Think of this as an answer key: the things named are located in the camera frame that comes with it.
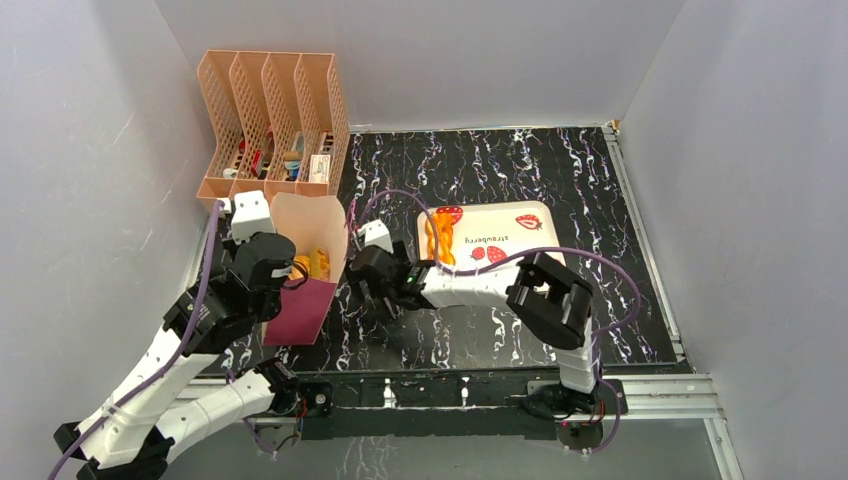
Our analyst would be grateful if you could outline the pink paper gift bag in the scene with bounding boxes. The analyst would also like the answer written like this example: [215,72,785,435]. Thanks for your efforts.
[262,193,349,346]

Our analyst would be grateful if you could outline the orange braided fake bread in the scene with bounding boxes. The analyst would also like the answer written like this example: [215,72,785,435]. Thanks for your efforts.
[425,206,463,265]

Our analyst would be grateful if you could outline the strawberry print metal tray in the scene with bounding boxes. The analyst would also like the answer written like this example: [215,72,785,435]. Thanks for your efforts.
[431,200,559,270]

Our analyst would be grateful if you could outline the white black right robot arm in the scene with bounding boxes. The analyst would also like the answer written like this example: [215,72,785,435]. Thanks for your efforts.
[345,245,603,419]

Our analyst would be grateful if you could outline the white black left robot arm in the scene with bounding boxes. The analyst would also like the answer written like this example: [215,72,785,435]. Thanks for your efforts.
[49,233,299,479]

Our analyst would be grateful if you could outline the white medicine box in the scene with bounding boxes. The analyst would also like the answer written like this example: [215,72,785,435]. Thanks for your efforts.
[308,154,332,184]

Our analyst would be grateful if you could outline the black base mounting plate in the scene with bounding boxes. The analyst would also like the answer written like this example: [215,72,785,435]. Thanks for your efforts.
[235,367,627,455]

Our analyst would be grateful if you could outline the peach plastic file organizer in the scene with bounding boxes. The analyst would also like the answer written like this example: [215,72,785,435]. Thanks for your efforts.
[197,50,350,208]

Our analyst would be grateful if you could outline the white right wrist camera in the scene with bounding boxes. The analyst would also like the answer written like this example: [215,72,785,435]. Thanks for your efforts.
[356,219,394,253]

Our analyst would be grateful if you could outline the aluminium frame rail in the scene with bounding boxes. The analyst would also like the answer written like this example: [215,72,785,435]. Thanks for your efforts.
[129,377,727,425]

